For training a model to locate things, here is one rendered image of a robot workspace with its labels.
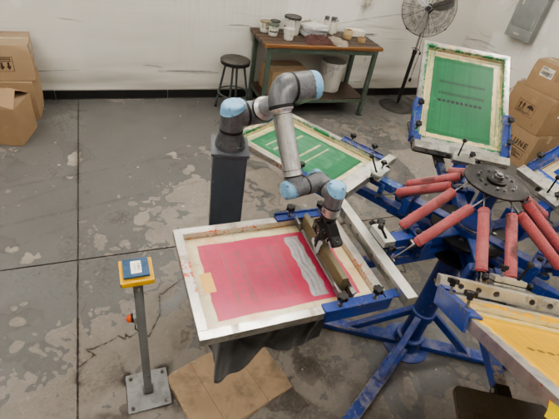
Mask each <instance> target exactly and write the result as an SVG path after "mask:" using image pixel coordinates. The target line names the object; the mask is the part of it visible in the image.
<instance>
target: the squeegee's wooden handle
mask: <svg viewBox="0 0 559 419"><path fill-rule="evenodd" d="M313 223H314V221H313V220H312V219H311V218H310V216H309V215H305V216H304V218H303V222H302V230H304V232H305V233H306V234H307V236H308V238H309V240H310V242H311V243H312V238H315V236H316V235H317V234H315V232H314V230H313V229H312V227H313ZM321 240H322V239H321ZM322 241H323V243H322V245H321V246H320V249H319V252H318V255H319V257H320V258H321V260H322V262H323V263H324V266H325V268H326V269H327V270H328V272H329V274H330V276H331V278H332V279H333V281H334V282H335V283H337V285H338V286H339V288H340V290H341V291H344V290H345V288H346V285H347V283H348V281H349V278H348V276H347V275H346V273H345V272H344V270H343V269H342V267H341V265H340V264H339V262H338V260H337V259H336V258H335V256H334V254H333V252H332V251H331V249H330V248H329V246H328V245H327V243H326V241H325V240H322Z"/></svg>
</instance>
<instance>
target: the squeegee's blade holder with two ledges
mask: <svg viewBox="0 0 559 419"><path fill-rule="evenodd" d="M301 233H302V235H303V236H304V238H305V240H306V241H307V243H308V245H309V247H310V248H311V250H312V252H313V253H314V246H313V245H312V243H311V242H310V240H309V238H308V236H307V234H306V233H305V232H304V230H301ZM314 256H315V258H316V259H317V260H318V262H319V264H320V266H321V268H322V270H323V271H324V273H325V275H326V276H327V278H328V280H329V281H330V283H331V285H332V286H334V281H333V279H332V278H331V276H330V274H329V272H328V270H327V269H326V268H325V266H324V263H323V262H322V260H321V258H320V257H319V255H318V254H315V253H314Z"/></svg>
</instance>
